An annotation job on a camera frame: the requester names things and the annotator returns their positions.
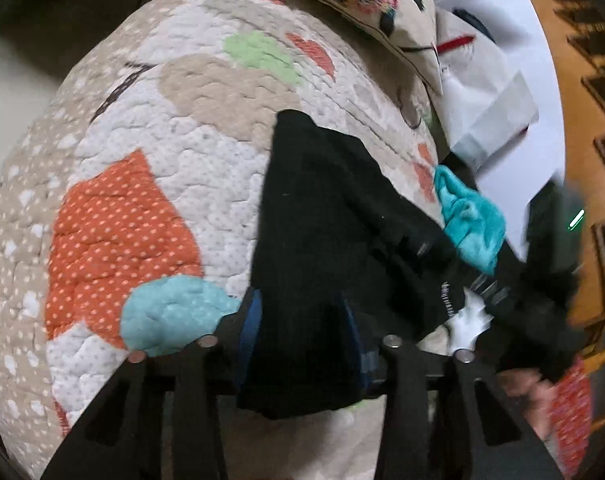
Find patchwork heart quilt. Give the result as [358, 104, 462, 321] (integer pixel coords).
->
[0, 0, 440, 479]

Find white tote bag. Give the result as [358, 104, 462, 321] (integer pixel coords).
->
[433, 0, 565, 257]

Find wooden door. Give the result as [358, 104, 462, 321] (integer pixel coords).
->
[512, 0, 605, 326]

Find black pants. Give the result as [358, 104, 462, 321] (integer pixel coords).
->
[237, 110, 479, 419]

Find teal unicorn blanket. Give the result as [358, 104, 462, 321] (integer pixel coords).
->
[434, 165, 507, 275]

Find right hand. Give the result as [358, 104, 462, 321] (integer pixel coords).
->
[497, 370, 557, 440]

